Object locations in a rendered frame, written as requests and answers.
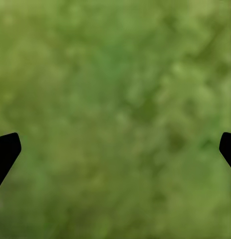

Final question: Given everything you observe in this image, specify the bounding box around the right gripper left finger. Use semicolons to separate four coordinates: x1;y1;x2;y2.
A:
0;132;21;185

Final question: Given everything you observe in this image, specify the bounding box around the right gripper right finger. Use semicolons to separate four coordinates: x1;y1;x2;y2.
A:
219;132;231;166

